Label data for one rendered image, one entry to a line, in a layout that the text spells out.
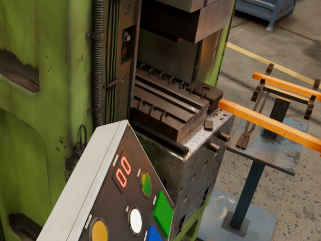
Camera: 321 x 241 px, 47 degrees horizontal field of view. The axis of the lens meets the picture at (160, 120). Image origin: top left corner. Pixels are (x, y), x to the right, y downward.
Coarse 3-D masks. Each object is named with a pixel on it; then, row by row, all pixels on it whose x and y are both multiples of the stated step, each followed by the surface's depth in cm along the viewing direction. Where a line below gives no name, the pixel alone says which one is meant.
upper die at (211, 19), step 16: (144, 0) 100; (224, 0) 101; (144, 16) 102; (160, 16) 99; (176, 16) 96; (192, 16) 93; (208, 16) 97; (224, 16) 106; (176, 32) 98; (192, 32) 96; (208, 32) 101
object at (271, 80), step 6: (258, 78) 157; (270, 78) 155; (276, 78) 156; (270, 84) 156; (276, 84) 155; (282, 84) 153; (288, 84) 153; (294, 84) 154; (294, 90) 152; (300, 90) 151; (306, 90) 151; (312, 90) 151; (318, 96) 149
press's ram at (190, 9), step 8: (160, 0) 91; (168, 0) 90; (176, 0) 88; (184, 0) 87; (192, 0) 86; (200, 0) 89; (208, 0) 93; (216, 0) 97; (184, 8) 88; (192, 8) 87; (200, 8) 91
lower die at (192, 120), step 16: (160, 80) 134; (144, 96) 125; (160, 96) 125; (192, 96) 128; (144, 112) 119; (160, 112) 120; (176, 112) 120; (192, 112) 120; (160, 128) 118; (176, 128) 115; (192, 128) 124
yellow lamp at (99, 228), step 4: (96, 224) 59; (100, 224) 60; (96, 228) 59; (100, 228) 60; (104, 228) 61; (92, 232) 58; (96, 232) 58; (100, 232) 59; (104, 232) 60; (92, 236) 57; (96, 236) 58; (100, 236) 59; (104, 236) 60; (96, 240) 58; (100, 240) 59; (104, 240) 60
